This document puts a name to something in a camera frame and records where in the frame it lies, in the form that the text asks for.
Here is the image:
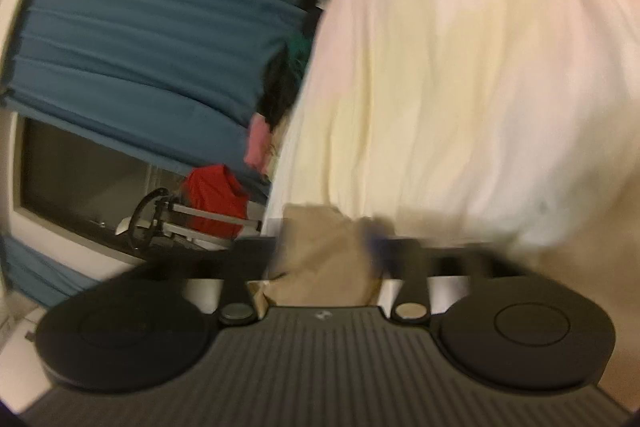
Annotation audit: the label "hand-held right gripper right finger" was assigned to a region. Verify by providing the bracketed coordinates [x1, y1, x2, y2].
[366, 219, 532, 324]

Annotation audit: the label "pink cloth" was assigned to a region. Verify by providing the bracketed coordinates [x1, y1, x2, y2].
[244, 113, 274, 174]

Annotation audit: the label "pale pink bed sheet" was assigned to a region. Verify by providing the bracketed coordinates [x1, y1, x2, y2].
[262, 0, 640, 293]

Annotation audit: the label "red cloth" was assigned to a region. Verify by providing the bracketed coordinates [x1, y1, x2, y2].
[181, 164, 252, 239]

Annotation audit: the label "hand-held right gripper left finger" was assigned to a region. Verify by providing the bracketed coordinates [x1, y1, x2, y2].
[122, 237, 277, 327]

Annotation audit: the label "metal drying rack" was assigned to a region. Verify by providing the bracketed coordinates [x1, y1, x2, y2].
[129, 187, 264, 254]

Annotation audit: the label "blue curtain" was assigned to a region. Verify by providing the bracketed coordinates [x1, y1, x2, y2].
[0, 0, 323, 308]

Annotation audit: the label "khaki pants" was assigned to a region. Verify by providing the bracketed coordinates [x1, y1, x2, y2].
[250, 203, 387, 317]

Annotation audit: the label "black cloth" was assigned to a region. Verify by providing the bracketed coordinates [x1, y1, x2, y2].
[256, 51, 302, 128]

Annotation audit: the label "green cloth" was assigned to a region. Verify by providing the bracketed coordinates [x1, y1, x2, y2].
[286, 33, 314, 74]

